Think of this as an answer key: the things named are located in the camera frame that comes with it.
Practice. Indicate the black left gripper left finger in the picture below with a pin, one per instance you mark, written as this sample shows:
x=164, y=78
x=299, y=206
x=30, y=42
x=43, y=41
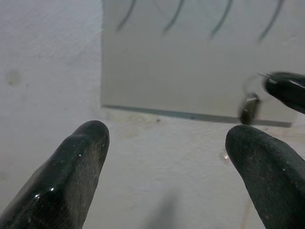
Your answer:
x=59, y=181

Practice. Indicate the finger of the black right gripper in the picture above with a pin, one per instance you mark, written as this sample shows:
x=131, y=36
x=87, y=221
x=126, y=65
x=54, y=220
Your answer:
x=288, y=89

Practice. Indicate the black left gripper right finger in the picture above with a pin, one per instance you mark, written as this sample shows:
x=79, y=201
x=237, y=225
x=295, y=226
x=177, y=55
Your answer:
x=274, y=181

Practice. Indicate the white hook rack plate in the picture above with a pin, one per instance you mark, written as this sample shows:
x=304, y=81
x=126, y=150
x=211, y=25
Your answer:
x=178, y=71

